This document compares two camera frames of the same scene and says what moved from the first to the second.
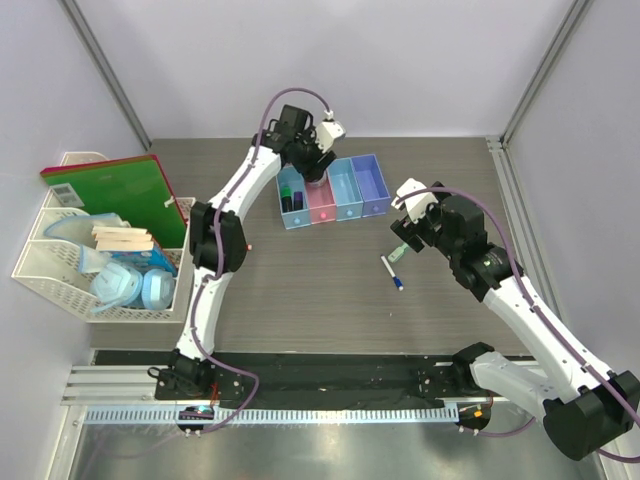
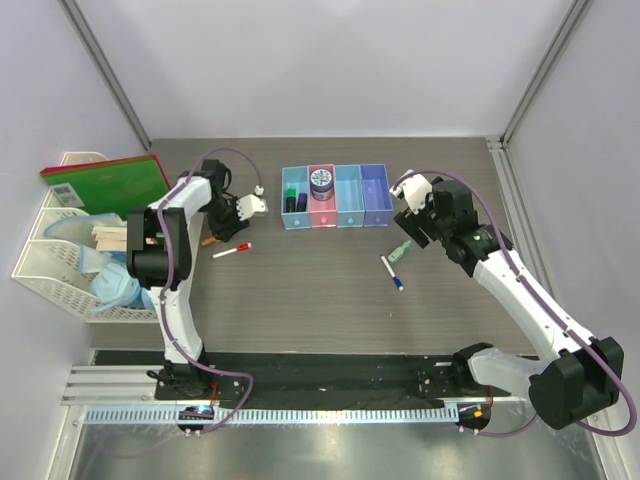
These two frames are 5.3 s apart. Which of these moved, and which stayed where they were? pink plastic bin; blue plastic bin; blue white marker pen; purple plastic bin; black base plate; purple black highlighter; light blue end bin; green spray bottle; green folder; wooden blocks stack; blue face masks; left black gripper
Moved: left black gripper; purple black highlighter; blue plastic bin; pink plastic bin; purple plastic bin; light blue end bin
Stayed: blue white marker pen; green spray bottle; green folder; wooden blocks stack; blue face masks; black base plate
